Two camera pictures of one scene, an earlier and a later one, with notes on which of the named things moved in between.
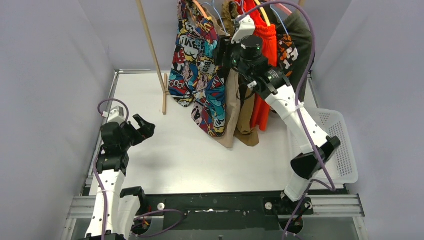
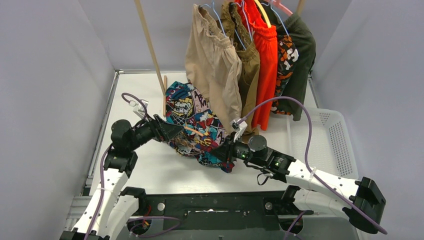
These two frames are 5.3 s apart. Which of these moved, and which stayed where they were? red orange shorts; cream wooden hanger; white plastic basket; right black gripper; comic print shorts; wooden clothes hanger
Moved: right black gripper; comic print shorts; wooden clothes hanger
Stayed: cream wooden hanger; white plastic basket; red orange shorts
